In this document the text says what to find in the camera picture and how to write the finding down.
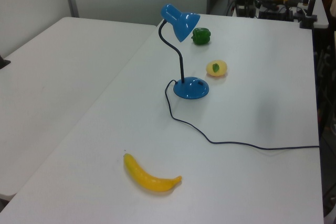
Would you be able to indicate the yellow peach with green leaf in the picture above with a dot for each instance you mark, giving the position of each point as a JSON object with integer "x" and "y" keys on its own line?
{"x": 222, "y": 69}

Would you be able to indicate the blue desk lamp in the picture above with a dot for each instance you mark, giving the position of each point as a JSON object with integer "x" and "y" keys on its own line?
{"x": 189, "y": 89}

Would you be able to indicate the black clamp pole stand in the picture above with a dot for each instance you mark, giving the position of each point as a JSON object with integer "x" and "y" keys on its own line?
{"x": 312, "y": 1}

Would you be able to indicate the yellow banana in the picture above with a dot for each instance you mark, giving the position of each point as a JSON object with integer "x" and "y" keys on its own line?
{"x": 149, "y": 181}

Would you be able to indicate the black electronics box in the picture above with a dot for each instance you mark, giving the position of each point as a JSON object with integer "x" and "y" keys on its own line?
{"x": 275, "y": 12}

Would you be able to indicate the black bracket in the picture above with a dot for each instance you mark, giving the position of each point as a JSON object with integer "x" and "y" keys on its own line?
{"x": 3, "y": 62}

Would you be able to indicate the small black cylinder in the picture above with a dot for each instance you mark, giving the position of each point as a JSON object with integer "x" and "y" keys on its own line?
{"x": 305, "y": 1}

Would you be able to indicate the green bell pepper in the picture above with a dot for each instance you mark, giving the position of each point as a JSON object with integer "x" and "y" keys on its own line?
{"x": 201, "y": 36}

